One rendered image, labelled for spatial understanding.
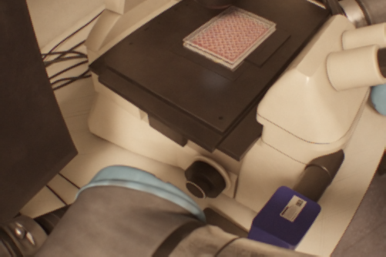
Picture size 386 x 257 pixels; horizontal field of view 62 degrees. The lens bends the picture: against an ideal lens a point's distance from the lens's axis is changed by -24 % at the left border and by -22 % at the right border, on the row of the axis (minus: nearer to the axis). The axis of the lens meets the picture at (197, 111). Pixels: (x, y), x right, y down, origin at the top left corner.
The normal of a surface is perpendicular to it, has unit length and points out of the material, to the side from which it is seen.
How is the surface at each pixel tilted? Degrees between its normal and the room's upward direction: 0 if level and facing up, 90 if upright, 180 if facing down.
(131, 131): 49
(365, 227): 0
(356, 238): 0
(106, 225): 13
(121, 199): 3
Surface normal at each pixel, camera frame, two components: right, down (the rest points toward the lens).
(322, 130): -0.02, 0.42
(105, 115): -0.47, 0.00
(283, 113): -0.62, 0.55
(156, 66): -0.02, -0.67
